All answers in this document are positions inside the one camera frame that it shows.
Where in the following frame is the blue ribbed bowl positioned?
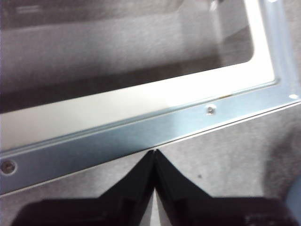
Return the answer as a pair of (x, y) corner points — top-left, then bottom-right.
(287, 181), (301, 226)

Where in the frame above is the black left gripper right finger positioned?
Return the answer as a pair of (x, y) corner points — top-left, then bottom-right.
(154, 149), (299, 226)

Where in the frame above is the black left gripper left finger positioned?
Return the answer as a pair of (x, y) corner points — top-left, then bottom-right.
(10, 151), (156, 226)

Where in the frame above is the glass oven door with handle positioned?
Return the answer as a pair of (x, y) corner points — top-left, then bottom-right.
(0, 0), (301, 196)

